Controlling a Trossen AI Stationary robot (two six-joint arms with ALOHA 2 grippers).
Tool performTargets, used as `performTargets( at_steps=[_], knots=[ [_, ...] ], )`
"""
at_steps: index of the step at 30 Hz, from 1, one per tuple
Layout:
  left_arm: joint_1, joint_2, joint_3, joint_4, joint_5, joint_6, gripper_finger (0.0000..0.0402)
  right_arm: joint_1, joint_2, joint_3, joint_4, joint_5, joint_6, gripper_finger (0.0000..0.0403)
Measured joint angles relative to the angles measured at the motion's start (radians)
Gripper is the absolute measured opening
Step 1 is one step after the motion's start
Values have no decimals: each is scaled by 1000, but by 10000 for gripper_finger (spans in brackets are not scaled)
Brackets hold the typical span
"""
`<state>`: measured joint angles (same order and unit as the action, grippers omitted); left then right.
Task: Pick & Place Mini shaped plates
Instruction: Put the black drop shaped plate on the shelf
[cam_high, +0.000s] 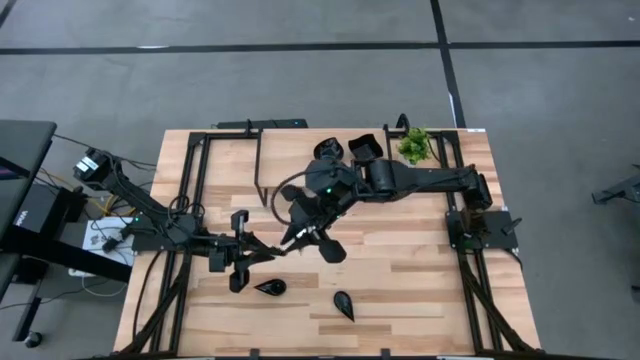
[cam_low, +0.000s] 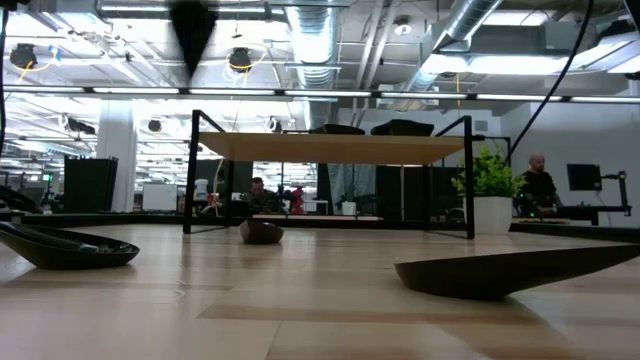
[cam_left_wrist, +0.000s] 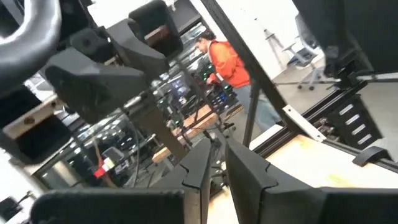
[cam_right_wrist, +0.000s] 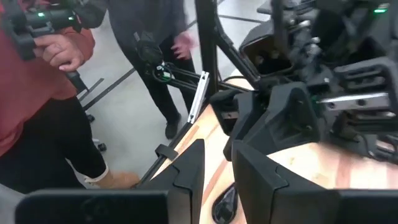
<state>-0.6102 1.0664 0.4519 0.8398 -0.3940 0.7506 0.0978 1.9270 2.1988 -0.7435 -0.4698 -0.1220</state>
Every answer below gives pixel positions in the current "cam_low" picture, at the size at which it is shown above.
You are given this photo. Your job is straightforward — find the black leaf-shaped mini plate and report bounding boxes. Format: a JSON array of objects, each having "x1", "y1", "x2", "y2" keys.
[
  {"x1": 309, "y1": 128, "x2": 365, "y2": 137},
  {"x1": 310, "y1": 123, "x2": 366, "y2": 132}
]

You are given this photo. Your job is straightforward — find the black square mini plate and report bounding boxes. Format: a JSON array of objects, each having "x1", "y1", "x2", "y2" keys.
[
  {"x1": 370, "y1": 125, "x2": 435, "y2": 137},
  {"x1": 372, "y1": 118, "x2": 434, "y2": 129}
]

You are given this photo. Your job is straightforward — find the wooden shelf with black legs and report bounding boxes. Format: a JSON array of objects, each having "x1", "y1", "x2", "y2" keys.
[{"x1": 183, "y1": 109, "x2": 475, "y2": 240}]

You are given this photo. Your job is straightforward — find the light wooden lab table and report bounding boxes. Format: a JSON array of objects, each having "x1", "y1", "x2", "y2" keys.
[{"x1": 251, "y1": 214, "x2": 385, "y2": 223}]

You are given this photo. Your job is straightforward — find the person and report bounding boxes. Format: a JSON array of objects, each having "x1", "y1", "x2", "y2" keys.
[
  {"x1": 513, "y1": 153, "x2": 565, "y2": 219},
  {"x1": 247, "y1": 176, "x2": 284, "y2": 216}
]

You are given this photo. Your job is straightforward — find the black display panel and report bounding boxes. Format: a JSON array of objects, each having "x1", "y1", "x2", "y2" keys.
[{"x1": 195, "y1": 159, "x2": 254, "y2": 195}]

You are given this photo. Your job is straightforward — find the long white light strip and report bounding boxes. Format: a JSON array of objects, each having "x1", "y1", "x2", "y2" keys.
[
  {"x1": 188, "y1": 87, "x2": 277, "y2": 96},
  {"x1": 283, "y1": 89, "x2": 373, "y2": 98},
  {"x1": 92, "y1": 86, "x2": 181, "y2": 95},
  {"x1": 379, "y1": 91, "x2": 469, "y2": 100},
  {"x1": 0, "y1": 85, "x2": 86, "y2": 94},
  {"x1": 474, "y1": 93, "x2": 564, "y2": 102},
  {"x1": 569, "y1": 95, "x2": 640, "y2": 104}
]

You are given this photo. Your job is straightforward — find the black partition panel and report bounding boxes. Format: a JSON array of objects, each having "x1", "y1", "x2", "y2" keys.
[{"x1": 374, "y1": 164, "x2": 467, "y2": 221}]

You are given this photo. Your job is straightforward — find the white board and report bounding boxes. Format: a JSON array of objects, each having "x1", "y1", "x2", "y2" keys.
[{"x1": 142, "y1": 182, "x2": 179, "y2": 212}]

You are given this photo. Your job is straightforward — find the green plant in white pot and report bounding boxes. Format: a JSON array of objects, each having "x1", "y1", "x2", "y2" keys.
[{"x1": 451, "y1": 145, "x2": 527, "y2": 236}]

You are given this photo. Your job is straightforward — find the thin black metal stand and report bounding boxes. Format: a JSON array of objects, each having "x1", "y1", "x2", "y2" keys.
[{"x1": 472, "y1": 133, "x2": 513, "y2": 151}]

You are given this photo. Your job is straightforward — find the white building column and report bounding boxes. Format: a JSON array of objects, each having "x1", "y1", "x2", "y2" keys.
[{"x1": 96, "y1": 102, "x2": 138, "y2": 214}]

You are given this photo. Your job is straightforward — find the black cabinet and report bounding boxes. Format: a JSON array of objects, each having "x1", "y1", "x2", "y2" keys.
[{"x1": 63, "y1": 155, "x2": 120, "y2": 214}]

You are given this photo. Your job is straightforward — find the black monitor screen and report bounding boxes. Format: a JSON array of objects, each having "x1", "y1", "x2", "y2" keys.
[{"x1": 566, "y1": 163, "x2": 603, "y2": 192}]

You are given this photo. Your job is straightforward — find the black lab desk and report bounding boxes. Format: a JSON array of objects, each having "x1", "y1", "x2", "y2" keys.
[{"x1": 549, "y1": 198, "x2": 632, "y2": 227}]

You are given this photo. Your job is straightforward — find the silver ribbed air duct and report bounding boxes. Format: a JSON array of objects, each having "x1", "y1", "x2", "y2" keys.
[{"x1": 287, "y1": 0, "x2": 344, "y2": 132}]

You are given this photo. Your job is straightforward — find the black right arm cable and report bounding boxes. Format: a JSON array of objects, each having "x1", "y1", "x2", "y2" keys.
[{"x1": 506, "y1": 0, "x2": 596, "y2": 165}]

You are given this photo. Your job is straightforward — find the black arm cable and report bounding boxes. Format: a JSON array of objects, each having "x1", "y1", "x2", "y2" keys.
[
  {"x1": 506, "y1": 0, "x2": 596, "y2": 165},
  {"x1": 0, "y1": 7, "x2": 44, "y2": 214}
]

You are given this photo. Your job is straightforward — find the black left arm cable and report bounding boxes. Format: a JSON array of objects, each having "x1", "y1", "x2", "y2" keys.
[{"x1": 0, "y1": 7, "x2": 44, "y2": 214}]

